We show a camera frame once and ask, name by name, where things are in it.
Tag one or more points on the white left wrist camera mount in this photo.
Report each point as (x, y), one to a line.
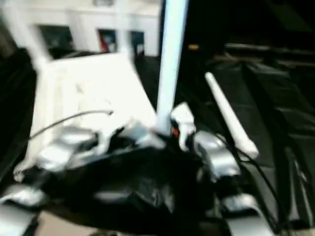
(103, 140)

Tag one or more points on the red package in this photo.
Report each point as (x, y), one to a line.
(103, 40)

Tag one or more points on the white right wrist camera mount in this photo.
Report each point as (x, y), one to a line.
(182, 115)

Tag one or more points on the black glossy mat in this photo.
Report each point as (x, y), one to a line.
(270, 110)

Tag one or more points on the small yellow label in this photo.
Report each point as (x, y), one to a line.
(193, 46)

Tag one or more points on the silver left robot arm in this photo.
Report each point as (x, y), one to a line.
(64, 140)

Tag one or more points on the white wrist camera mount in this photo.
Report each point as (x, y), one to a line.
(182, 115)
(103, 140)

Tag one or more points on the white glass door cabinet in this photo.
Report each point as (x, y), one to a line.
(83, 19)

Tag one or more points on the black flat monitor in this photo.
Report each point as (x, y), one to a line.
(258, 48)

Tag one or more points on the white plastic table top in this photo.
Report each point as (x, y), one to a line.
(98, 81)

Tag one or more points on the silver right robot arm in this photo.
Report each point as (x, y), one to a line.
(216, 152)

